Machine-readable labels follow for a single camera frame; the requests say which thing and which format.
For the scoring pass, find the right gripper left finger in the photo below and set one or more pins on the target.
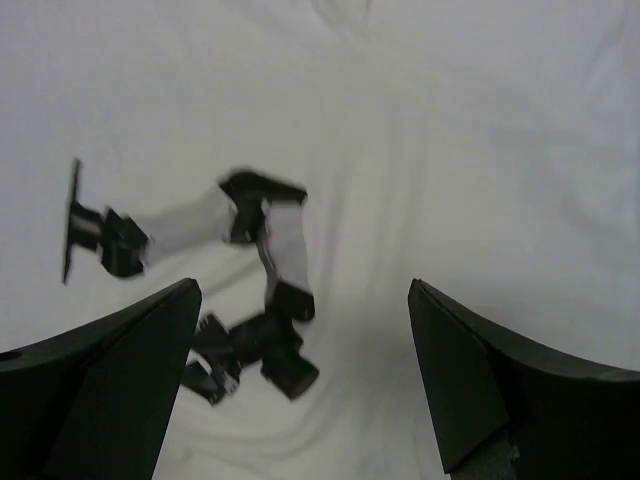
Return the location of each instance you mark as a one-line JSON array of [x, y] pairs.
[[95, 402]]

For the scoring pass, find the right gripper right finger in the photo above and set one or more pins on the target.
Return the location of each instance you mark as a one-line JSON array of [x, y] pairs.
[[504, 406]]

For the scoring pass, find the white t-shirt with robot print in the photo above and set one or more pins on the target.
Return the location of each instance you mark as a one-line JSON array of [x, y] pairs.
[[490, 148]]

